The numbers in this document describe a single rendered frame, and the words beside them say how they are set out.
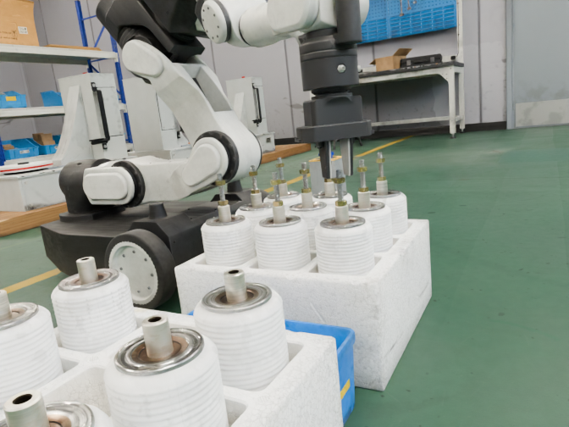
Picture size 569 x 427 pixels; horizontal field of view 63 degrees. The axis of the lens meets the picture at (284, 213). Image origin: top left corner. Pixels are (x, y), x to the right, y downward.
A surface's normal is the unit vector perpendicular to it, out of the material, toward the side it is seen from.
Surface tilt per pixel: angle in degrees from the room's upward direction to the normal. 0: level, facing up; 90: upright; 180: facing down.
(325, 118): 90
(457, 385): 0
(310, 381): 90
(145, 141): 90
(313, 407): 90
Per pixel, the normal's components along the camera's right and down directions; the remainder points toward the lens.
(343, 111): 0.30, 0.17
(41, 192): 0.87, 0.01
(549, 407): -0.11, -0.97
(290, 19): -0.83, 0.20
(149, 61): -0.47, 0.23
